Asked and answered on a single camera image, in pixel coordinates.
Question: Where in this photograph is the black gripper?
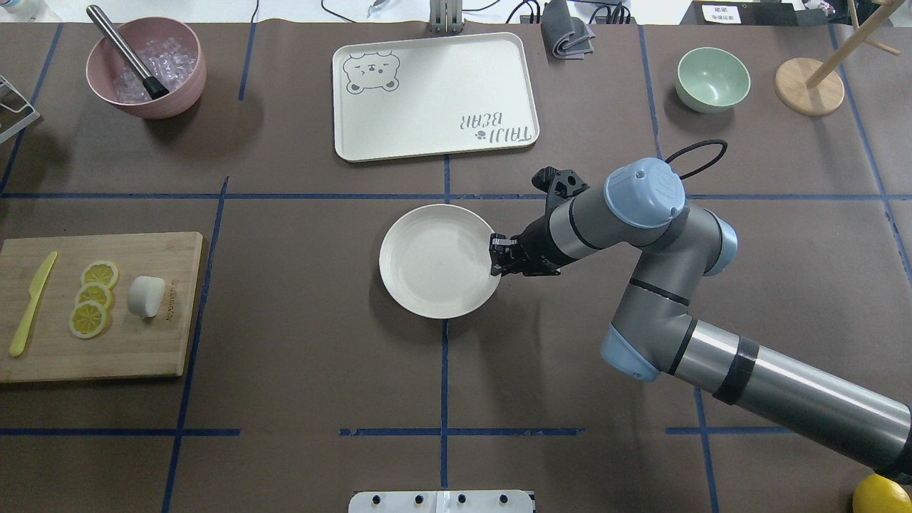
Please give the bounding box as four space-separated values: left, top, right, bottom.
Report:
489 166 589 276

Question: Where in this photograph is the white round plate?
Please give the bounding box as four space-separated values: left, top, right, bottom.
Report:
378 204 499 319

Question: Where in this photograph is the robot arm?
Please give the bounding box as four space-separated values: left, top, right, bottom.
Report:
489 158 910 484

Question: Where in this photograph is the cream bear tray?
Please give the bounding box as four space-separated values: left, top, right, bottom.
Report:
332 32 540 162

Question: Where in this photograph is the grey folded cloth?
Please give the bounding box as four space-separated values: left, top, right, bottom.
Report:
540 1 595 61

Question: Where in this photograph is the mint green bowl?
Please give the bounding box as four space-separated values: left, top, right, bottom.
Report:
675 48 752 114

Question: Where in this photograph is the black box with label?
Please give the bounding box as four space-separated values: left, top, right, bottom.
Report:
680 1 796 26

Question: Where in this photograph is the wooden mug stand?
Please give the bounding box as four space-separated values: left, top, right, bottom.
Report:
774 1 903 117

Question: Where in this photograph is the wooden cutting board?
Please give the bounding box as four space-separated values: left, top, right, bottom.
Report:
1 232 203 383

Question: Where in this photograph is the metal black-tipped pestle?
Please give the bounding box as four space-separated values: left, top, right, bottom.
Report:
86 4 170 100

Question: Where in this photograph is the pink bowl with ice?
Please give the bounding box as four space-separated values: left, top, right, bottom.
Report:
85 17 207 120

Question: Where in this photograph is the lemon slice far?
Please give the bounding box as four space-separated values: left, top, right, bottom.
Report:
79 260 120 290

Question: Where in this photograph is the lemon slice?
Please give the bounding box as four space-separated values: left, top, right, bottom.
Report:
79 260 120 290
74 282 113 311
68 301 110 340

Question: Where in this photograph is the lemon slice middle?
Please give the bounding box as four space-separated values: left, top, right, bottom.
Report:
74 282 113 311

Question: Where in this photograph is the lemon slice near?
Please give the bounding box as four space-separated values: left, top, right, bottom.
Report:
68 301 110 340

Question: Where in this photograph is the yellow lemon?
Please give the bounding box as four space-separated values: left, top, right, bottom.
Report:
851 475 911 512

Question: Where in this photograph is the yellow plastic knife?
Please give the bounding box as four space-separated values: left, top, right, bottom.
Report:
9 252 58 358

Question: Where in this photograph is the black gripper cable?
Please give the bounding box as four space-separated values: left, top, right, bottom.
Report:
664 139 729 182

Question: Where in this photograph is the aluminium frame post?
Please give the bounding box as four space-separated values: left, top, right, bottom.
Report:
429 0 465 33

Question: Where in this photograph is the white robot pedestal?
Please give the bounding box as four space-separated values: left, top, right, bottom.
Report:
348 489 537 512

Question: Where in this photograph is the white wire cup rack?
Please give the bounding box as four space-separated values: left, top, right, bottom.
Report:
1 76 41 144

